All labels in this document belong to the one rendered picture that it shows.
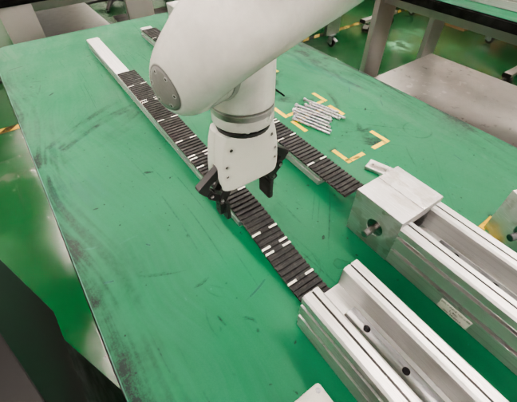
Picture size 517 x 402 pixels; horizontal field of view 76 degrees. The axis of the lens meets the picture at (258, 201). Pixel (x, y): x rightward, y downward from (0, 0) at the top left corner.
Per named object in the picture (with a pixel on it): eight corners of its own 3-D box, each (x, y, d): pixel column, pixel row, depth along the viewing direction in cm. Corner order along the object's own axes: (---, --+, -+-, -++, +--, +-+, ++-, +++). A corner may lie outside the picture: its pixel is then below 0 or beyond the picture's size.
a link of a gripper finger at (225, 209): (218, 178, 51) (222, 206, 56) (200, 186, 50) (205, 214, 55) (229, 190, 49) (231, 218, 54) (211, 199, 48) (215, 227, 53)
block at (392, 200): (336, 231, 59) (346, 195, 52) (382, 202, 64) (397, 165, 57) (374, 267, 54) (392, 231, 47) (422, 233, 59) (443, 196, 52)
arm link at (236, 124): (253, 76, 47) (253, 96, 49) (197, 95, 43) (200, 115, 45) (290, 102, 42) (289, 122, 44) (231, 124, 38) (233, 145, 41)
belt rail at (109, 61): (89, 49, 114) (85, 39, 112) (100, 45, 115) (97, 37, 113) (238, 226, 60) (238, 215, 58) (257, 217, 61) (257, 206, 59)
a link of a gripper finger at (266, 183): (274, 152, 55) (273, 181, 60) (258, 159, 54) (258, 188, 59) (286, 163, 54) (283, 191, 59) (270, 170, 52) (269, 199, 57)
